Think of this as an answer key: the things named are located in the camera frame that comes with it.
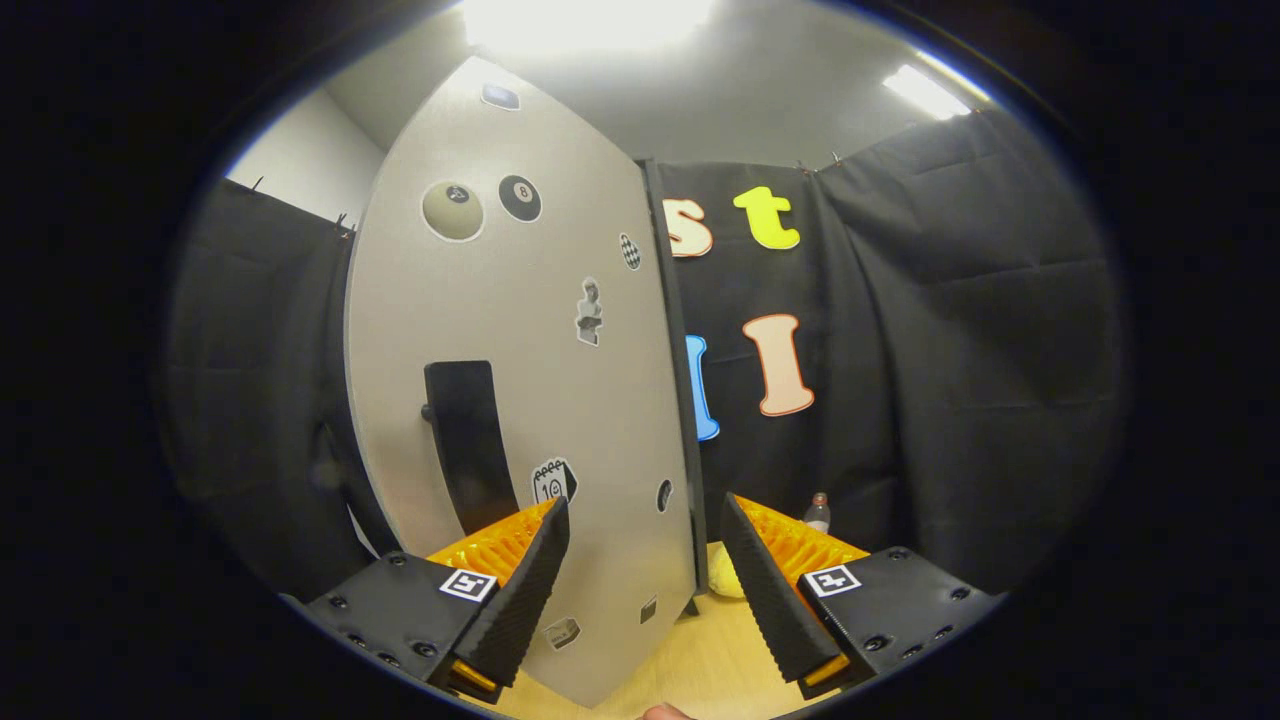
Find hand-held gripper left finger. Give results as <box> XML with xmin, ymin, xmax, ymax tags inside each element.
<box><xmin>300</xmin><ymin>495</ymin><xmax>571</xmax><ymax>704</ymax></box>

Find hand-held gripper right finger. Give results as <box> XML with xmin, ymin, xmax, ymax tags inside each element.
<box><xmin>720</xmin><ymin>492</ymin><xmax>1006</xmax><ymax>701</ymax></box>

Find dark grey shoe cabinet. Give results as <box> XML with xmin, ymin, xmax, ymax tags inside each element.
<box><xmin>635</xmin><ymin>157</ymin><xmax>711</xmax><ymax>616</ymax></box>

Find black cabinet door handle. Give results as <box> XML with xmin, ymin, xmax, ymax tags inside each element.
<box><xmin>422</xmin><ymin>360</ymin><xmax>521</xmax><ymax>536</ymax></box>

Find beige shoe cabinet door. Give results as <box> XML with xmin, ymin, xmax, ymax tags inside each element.
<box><xmin>343</xmin><ymin>55</ymin><xmax>698</xmax><ymax>709</ymax></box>

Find black backdrop cloth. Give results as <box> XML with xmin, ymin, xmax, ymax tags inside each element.
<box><xmin>150</xmin><ymin>108</ymin><xmax>1136</xmax><ymax>601</ymax></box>

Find large ceiling light panel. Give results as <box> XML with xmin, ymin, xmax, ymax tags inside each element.
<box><xmin>460</xmin><ymin>0</ymin><xmax>716</xmax><ymax>56</ymax></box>

